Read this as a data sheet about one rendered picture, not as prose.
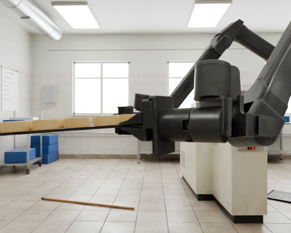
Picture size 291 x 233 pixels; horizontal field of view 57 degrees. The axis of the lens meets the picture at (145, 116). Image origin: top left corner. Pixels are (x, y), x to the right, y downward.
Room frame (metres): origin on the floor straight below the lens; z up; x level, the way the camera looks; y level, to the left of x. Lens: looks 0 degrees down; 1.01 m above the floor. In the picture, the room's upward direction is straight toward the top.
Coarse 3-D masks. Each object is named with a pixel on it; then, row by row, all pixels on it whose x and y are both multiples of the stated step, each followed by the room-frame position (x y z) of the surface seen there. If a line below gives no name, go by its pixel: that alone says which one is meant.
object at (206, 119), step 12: (216, 96) 0.41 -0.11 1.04; (204, 108) 0.42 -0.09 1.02; (216, 108) 0.41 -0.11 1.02; (228, 108) 0.41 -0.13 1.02; (192, 120) 0.41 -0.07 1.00; (204, 120) 0.40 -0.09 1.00; (216, 120) 0.39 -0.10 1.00; (228, 120) 0.41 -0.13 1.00; (192, 132) 0.41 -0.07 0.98; (204, 132) 0.40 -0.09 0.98; (216, 132) 0.39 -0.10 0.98; (228, 132) 0.40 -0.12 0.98
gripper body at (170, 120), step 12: (156, 96) 0.44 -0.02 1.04; (168, 96) 0.48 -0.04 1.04; (156, 108) 0.44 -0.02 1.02; (168, 108) 0.48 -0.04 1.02; (180, 108) 0.45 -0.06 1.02; (192, 108) 0.43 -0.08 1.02; (156, 120) 0.44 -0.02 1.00; (168, 120) 0.44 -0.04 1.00; (180, 120) 0.42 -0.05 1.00; (156, 132) 0.44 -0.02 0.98; (168, 132) 0.44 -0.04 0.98; (180, 132) 0.42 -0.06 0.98; (156, 144) 0.44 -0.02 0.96; (168, 144) 0.48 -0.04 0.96; (156, 156) 0.45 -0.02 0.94
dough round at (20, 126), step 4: (0, 124) 0.49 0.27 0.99; (4, 124) 0.49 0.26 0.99; (8, 124) 0.48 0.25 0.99; (12, 124) 0.49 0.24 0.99; (16, 124) 0.49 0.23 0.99; (20, 124) 0.49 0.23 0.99; (24, 124) 0.50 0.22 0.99; (28, 124) 0.51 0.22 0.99; (0, 128) 0.50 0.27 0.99; (4, 128) 0.49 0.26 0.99; (8, 128) 0.48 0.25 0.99; (12, 128) 0.49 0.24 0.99; (16, 128) 0.49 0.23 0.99; (20, 128) 0.49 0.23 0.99; (24, 128) 0.50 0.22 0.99; (28, 128) 0.51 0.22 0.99; (4, 132) 0.49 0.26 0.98; (8, 132) 0.49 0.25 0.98
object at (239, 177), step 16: (224, 144) 2.71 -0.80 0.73; (224, 160) 2.71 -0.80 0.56; (240, 160) 2.51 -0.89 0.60; (256, 160) 2.51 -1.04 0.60; (224, 176) 2.71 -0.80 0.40; (240, 176) 2.51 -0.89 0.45; (256, 176) 2.51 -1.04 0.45; (224, 192) 2.71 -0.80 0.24; (240, 192) 2.51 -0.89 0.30; (256, 192) 2.51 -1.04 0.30; (224, 208) 2.81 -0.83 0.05; (240, 208) 2.51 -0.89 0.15; (256, 208) 2.51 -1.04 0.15
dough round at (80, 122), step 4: (64, 120) 0.52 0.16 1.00; (68, 120) 0.51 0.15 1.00; (72, 120) 0.51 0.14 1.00; (76, 120) 0.51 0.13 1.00; (80, 120) 0.51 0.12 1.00; (84, 120) 0.52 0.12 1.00; (88, 120) 0.53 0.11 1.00; (64, 124) 0.52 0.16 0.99; (68, 124) 0.51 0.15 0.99; (72, 124) 0.51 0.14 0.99; (76, 124) 0.51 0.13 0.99; (80, 124) 0.51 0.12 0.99; (84, 124) 0.52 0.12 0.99; (88, 124) 0.53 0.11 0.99; (68, 128) 0.51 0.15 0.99
